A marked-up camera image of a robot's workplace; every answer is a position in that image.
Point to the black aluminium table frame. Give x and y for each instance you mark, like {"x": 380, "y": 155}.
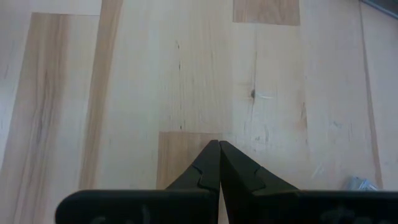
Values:
{"x": 388, "y": 4}

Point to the black jewel case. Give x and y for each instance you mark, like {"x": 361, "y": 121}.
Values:
{"x": 360, "y": 184}

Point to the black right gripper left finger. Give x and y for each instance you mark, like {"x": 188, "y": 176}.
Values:
{"x": 206, "y": 171}

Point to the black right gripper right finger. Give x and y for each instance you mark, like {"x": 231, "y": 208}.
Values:
{"x": 239, "y": 174}

